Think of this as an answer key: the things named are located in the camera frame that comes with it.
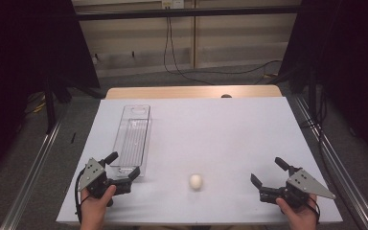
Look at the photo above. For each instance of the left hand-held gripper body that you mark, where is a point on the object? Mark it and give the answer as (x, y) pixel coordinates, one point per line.
(92, 177)

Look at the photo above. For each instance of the metal floor rail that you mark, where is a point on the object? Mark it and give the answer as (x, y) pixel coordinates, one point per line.
(341, 166)
(28, 182)

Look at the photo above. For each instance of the person's left hand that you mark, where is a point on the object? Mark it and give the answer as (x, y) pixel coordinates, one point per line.
(94, 207)

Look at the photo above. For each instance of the white wall outlet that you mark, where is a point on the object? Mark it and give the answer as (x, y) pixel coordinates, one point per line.
(172, 4)

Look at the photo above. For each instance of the black curtain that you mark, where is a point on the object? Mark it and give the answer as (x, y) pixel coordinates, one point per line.
(19, 64)
(351, 64)

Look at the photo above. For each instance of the person's right hand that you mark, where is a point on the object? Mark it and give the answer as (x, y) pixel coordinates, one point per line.
(295, 215)

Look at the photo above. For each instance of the white egg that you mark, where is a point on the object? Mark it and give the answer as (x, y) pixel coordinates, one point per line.
(195, 181)

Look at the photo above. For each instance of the small black stick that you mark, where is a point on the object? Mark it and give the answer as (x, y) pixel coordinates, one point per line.
(73, 137)

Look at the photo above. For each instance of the clear plastic egg container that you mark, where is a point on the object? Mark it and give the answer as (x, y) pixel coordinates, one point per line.
(134, 140)

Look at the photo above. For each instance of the black horizontal metal bar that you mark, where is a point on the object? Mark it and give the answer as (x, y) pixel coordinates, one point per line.
(188, 12)

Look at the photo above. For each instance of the white table cover sheet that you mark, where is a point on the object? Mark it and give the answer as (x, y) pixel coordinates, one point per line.
(220, 143)

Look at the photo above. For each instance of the small dark table knob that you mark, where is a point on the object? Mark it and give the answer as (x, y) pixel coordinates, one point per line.
(226, 96)

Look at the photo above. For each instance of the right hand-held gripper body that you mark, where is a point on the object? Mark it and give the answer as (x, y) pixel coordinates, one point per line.
(303, 183)

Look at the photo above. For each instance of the wooden table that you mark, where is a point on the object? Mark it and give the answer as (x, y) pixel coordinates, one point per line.
(172, 92)

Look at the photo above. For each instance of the black metal stand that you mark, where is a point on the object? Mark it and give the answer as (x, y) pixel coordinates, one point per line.
(313, 96)
(50, 108)

